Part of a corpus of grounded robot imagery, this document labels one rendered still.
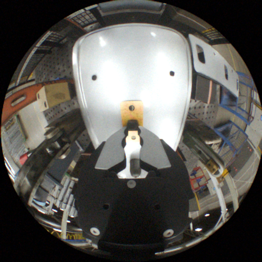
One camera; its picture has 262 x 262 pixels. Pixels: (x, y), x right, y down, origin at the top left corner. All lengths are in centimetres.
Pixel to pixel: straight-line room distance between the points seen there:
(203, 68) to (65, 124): 30
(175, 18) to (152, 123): 25
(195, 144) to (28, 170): 31
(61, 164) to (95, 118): 53
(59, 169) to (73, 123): 48
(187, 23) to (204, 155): 29
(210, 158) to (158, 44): 23
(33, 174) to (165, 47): 29
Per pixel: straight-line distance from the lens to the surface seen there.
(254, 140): 814
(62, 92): 15
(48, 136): 15
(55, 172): 62
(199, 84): 21
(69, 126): 18
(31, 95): 17
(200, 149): 20
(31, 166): 15
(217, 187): 442
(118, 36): 16
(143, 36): 16
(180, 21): 24
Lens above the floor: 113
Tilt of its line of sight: 58 degrees down
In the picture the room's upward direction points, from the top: 179 degrees counter-clockwise
